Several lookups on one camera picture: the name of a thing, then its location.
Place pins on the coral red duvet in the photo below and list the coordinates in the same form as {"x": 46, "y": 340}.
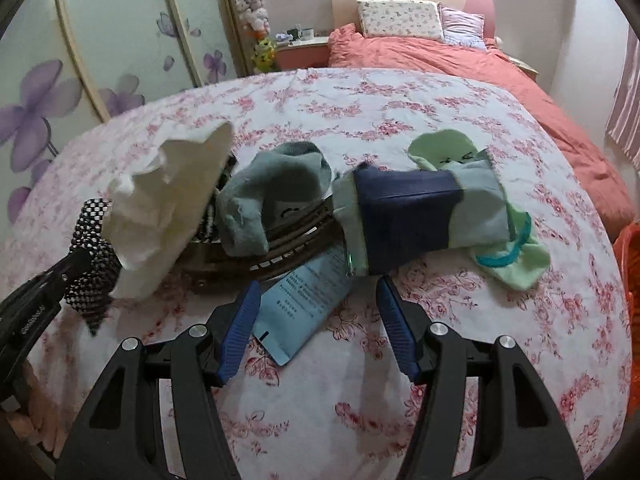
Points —
{"x": 348, "y": 48}

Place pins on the navy grey sock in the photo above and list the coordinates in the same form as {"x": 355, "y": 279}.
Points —
{"x": 390, "y": 218}

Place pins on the pink striped curtain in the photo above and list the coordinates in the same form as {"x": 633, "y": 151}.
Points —
{"x": 623, "y": 124}

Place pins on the floral pink white bedsheet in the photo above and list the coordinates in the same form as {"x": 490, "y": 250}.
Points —
{"x": 341, "y": 409}

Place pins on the right bedside table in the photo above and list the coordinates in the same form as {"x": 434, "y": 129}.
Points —
{"x": 528, "y": 70}

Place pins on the black white checkered cloth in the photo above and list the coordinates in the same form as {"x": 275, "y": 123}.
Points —
{"x": 90, "y": 294}

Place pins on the floral sliding wardrobe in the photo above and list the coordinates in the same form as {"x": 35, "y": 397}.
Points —
{"x": 68, "y": 65}

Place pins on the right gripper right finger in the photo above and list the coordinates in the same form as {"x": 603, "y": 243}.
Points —
{"x": 519, "y": 432}

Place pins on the light green sock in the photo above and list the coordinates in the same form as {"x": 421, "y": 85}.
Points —
{"x": 499, "y": 237}

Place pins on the white tissue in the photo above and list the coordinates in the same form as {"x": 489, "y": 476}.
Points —
{"x": 155, "y": 210}

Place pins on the blue white foil wrapper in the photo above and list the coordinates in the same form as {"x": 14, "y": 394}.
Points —
{"x": 295, "y": 307}

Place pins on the orange plastic basket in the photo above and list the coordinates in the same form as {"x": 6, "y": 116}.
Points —
{"x": 627, "y": 254}

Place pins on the plush toy hanging stack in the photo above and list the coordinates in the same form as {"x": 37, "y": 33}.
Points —
{"x": 254, "y": 23}

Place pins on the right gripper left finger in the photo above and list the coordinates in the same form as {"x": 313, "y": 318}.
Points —
{"x": 118, "y": 432}

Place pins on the pink bedside table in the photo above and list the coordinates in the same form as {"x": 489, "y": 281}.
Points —
{"x": 303, "y": 54}

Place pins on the floral white pillow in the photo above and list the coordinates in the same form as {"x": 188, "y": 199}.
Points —
{"x": 400, "y": 18}

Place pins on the striped pink pillow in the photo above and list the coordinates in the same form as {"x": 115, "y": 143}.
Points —
{"x": 463, "y": 29}

